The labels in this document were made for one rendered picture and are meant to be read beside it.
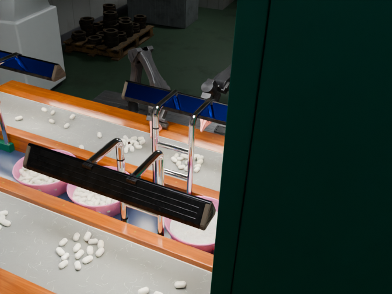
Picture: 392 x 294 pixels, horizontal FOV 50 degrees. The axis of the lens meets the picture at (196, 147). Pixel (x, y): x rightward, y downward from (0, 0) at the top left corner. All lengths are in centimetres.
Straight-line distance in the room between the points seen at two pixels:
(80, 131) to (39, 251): 80
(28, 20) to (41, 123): 180
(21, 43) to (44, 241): 254
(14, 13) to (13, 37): 20
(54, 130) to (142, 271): 102
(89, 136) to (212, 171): 65
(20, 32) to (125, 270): 278
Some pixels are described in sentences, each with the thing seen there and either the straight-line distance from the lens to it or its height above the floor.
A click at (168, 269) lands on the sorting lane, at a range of 144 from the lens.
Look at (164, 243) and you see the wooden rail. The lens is 149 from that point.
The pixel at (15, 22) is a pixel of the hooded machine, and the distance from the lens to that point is 385.
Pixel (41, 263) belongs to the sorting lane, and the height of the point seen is 74.
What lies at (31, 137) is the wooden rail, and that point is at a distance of 213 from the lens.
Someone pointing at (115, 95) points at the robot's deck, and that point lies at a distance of 268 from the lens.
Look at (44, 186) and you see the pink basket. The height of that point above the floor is 76.
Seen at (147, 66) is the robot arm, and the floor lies 104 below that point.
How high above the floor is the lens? 183
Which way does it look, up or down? 33 degrees down
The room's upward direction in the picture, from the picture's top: 3 degrees clockwise
